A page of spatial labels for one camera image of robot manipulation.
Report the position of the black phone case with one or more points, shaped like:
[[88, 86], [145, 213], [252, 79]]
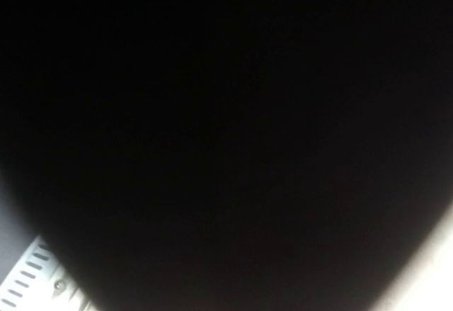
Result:
[[229, 154]]

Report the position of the aluminium front rail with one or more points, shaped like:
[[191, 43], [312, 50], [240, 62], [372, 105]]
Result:
[[40, 282]]

